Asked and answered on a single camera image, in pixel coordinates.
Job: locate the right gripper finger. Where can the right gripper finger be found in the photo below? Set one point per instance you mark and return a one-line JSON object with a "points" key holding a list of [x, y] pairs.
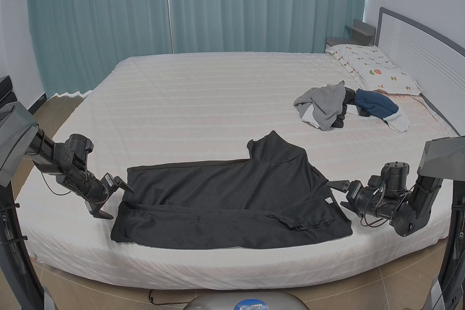
{"points": [[341, 186], [350, 207]]}

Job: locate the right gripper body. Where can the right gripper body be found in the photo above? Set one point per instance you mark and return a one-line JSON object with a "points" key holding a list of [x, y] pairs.
{"points": [[368, 203]]}

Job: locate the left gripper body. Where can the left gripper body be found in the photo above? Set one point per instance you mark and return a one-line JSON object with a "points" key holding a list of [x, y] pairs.
{"points": [[98, 194]]}

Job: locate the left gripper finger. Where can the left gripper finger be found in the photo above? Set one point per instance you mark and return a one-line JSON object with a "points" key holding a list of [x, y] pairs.
{"points": [[100, 213], [121, 183]]}

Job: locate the black T-shirt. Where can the black T-shirt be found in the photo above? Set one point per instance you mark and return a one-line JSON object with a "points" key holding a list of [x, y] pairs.
{"points": [[218, 199]]}

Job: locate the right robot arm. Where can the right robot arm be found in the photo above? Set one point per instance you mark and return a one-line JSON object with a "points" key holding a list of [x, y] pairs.
{"points": [[421, 199]]}

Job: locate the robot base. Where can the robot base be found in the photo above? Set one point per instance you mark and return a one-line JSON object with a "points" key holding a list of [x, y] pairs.
{"points": [[218, 303]]}

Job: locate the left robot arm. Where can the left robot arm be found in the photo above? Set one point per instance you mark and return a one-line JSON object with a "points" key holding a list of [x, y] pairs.
{"points": [[18, 141]]}

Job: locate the pile of clothes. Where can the pile of clothes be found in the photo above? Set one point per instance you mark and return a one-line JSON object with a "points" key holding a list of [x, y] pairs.
{"points": [[327, 105]]}

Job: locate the white printed pillow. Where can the white printed pillow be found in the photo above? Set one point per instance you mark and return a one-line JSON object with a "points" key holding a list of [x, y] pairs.
{"points": [[374, 67]]}

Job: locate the bed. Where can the bed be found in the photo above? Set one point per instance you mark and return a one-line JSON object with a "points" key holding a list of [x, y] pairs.
{"points": [[218, 101]]}

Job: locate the grey bedside table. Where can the grey bedside table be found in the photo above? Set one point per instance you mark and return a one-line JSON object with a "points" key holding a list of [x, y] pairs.
{"points": [[361, 28]]}

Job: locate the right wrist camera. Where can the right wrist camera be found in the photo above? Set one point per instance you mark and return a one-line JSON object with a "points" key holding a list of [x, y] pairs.
{"points": [[374, 182]]}

